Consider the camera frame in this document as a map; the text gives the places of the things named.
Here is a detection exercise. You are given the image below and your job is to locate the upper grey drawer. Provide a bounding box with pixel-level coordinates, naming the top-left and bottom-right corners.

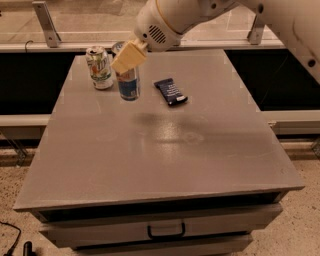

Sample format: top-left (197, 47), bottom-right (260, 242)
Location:
top-left (40, 203), bottom-right (282, 248)

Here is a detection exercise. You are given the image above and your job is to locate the right metal railing bracket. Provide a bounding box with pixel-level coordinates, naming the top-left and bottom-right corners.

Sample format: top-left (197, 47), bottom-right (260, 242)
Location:
top-left (247, 15), bottom-right (265, 45)

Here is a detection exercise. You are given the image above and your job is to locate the black floor cable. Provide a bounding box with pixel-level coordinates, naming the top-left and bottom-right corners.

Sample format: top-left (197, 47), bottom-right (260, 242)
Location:
top-left (0, 221), bottom-right (22, 256)

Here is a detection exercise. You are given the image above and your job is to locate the grey drawer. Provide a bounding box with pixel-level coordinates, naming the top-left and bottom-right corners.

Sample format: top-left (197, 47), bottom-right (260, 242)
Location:
top-left (77, 234), bottom-right (252, 256)
top-left (40, 203), bottom-right (282, 248)

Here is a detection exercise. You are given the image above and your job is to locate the lower grey drawer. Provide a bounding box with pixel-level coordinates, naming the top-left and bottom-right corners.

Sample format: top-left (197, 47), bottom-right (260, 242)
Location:
top-left (77, 234), bottom-right (252, 256)

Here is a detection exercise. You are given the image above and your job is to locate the black drawer handle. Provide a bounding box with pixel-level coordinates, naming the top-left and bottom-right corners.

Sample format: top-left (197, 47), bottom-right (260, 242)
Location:
top-left (147, 222), bottom-right (186, 240)

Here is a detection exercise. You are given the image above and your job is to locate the black cylindrical floor object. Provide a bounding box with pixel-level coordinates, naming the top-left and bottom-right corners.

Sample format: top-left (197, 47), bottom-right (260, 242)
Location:
top-left (23, 241), bottom-right (33, 256)

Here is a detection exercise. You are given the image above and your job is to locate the metal railing bracket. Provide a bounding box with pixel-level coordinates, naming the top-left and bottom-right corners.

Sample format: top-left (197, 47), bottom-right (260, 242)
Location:
top-left (32, 1), bottom-right (61, 48)
top-left (247, 15), bottom-right (265, 45)

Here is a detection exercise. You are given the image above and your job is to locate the grey drawer cabinet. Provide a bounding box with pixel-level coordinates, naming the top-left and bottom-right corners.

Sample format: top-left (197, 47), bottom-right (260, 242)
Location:
top-left (15, 50), bottom-right (303, 254)

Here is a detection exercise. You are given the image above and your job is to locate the green white soda can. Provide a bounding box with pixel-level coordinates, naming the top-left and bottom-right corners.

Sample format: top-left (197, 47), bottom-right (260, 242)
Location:
top-left (86, 46), bottom-right (113, 90)

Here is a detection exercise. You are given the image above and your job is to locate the dark blue snack bar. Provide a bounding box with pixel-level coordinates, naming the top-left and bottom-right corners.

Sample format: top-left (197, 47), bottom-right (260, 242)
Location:
top-left (154, 78), bottom-right (188, 106)

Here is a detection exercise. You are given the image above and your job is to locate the blue silver redbull can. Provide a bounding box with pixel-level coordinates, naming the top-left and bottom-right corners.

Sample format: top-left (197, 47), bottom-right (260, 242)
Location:
top-left (111, 41), bottom-right (141, 102)

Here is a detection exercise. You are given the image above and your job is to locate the left metal railing bracket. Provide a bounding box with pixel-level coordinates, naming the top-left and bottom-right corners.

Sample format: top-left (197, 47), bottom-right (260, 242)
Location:
top-left (32, 1), bottom-right (61, 48)

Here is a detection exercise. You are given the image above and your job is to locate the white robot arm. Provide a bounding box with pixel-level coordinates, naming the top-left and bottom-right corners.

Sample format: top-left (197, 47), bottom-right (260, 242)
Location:
top-left (111, 0), bottom-right (320, 82)

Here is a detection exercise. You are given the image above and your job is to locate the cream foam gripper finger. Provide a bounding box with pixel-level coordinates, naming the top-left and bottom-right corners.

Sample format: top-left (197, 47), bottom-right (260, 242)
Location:
top-left (111, 39), bottom-right (148, 74)

